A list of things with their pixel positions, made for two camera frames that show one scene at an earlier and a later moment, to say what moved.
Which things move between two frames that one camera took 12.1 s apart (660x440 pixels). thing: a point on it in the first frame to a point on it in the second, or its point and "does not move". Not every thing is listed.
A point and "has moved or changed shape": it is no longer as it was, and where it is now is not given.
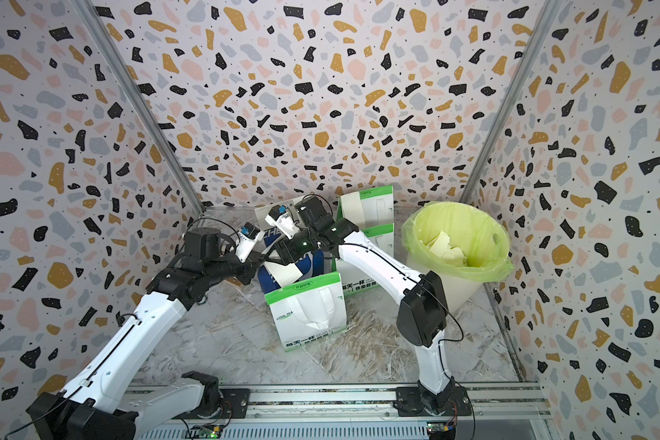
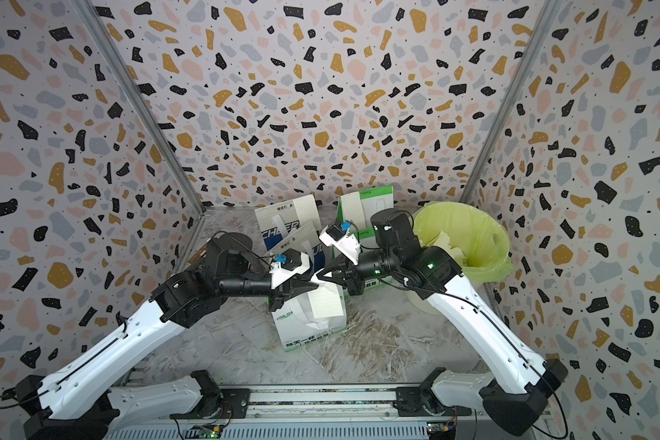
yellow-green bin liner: (481, 236) does not move
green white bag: (310, 312) does not move
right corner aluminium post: (542, 21) does not move
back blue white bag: (271, 233) does not move
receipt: (352, 208) does not move
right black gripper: (285, 247) to (350, 275)
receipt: (284, 275) has moved or changed shape
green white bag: (368, 208) does not move
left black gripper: (251, 265) to (283, 293)
